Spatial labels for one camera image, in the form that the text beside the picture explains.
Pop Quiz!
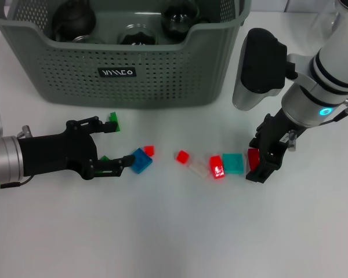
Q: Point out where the bright red toy brick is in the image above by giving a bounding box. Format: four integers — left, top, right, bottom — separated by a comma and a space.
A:
209, 155, 226, 180

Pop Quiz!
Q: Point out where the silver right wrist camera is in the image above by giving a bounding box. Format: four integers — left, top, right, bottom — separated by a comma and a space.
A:
231, 27, 298, 111

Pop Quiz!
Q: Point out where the grey-green perforated storage bin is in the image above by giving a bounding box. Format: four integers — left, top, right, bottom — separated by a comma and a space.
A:
0, 0, 252, 109

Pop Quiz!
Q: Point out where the black round teapot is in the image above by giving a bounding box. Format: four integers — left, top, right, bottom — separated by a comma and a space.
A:
51, 0, 97, 41

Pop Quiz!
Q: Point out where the green toy brick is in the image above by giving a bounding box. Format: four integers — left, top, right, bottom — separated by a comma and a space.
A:
109, 112, 122, 133
95, 155, 111, 175

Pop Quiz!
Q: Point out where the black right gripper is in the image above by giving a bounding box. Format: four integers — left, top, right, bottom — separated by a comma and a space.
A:
245, 108, 307, 185

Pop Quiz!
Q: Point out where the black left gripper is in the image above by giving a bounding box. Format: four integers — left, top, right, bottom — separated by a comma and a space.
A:
17, 115, 136, 180

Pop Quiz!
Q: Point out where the blue square toy plate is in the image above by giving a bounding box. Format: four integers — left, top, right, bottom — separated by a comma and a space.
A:
130, 147, 154, 174

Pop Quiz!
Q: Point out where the white toy brick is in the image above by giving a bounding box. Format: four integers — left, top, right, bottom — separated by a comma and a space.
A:
188, 161, 211, 179

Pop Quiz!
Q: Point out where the teal square toy plate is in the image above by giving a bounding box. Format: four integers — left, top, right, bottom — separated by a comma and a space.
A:
222, 153, 246, 175

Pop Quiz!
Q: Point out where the dark red long brick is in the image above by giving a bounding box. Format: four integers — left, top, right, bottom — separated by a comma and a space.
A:
247, 148, 261, 174

